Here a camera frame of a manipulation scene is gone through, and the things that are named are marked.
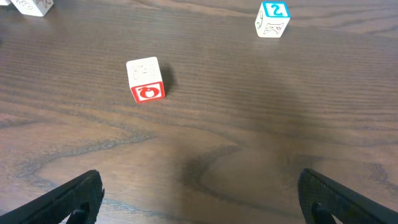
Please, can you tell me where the plain white centre block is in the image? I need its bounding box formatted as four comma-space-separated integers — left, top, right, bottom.
11, 0, 53, 17

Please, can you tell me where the blue number 2 block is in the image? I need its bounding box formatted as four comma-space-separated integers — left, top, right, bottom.
254, 1, 291, 38

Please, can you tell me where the white block red side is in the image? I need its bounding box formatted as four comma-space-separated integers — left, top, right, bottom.
126, 57, 165, 103

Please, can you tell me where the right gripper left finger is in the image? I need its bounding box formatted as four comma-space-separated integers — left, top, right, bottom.
1, 170, 104, 224

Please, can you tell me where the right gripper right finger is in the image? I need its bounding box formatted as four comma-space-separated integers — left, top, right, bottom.
298, 168, 397, 224

